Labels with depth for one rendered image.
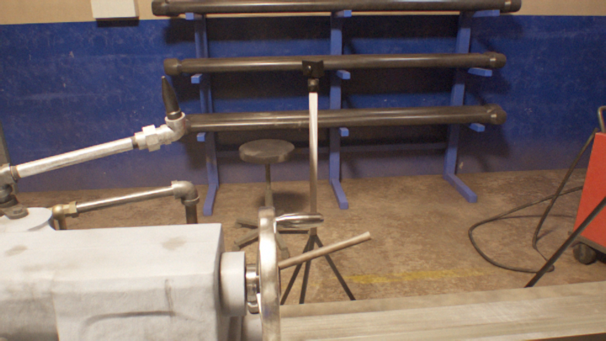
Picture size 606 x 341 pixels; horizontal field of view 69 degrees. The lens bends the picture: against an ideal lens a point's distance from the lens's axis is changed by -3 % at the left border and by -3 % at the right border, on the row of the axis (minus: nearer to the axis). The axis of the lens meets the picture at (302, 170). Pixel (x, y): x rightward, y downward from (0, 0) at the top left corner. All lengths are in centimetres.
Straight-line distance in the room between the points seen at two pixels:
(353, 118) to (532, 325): 241
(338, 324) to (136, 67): 302
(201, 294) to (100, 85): 330
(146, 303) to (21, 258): 19
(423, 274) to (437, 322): 167
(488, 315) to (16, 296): 88
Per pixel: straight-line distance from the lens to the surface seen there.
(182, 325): 62
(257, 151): 267
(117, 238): 69
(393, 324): 101
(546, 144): 451
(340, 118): 324
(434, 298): 111
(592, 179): 297
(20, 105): 411
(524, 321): 107
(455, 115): 348
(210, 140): 361
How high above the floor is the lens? 148
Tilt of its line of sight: 21 degrees down
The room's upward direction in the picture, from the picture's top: 1 degrees counter-clockwise
